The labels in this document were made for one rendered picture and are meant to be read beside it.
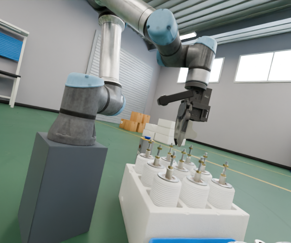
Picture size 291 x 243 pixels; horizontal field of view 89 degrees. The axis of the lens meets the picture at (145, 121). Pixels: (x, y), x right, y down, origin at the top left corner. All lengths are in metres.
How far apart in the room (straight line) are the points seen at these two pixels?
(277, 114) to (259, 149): 1.15
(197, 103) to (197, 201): 0.32
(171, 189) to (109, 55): 0.56
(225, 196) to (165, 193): 0.24
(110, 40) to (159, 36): 0.32
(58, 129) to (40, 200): 0.19
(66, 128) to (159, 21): 0.39
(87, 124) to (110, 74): 0.24
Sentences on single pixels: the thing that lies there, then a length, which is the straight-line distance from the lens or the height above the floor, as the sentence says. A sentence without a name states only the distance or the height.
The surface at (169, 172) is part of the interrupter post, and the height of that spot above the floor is 0.27.
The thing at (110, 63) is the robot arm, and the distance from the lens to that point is 0.67.
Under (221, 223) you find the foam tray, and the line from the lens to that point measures 0.65.
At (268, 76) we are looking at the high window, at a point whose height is 2.63.
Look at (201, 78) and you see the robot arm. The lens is 0.51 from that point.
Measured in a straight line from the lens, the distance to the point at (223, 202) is 0.67.
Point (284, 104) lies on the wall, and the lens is 5.92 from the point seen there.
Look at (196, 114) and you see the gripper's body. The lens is 0.51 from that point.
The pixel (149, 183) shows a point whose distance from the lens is 0.62.
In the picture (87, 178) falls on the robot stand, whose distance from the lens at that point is 0.55.
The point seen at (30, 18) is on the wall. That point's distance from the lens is 5.73.
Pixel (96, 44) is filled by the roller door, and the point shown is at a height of 2.61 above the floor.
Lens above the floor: 0.42
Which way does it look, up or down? level
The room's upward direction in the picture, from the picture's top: 13 degrees clockwise
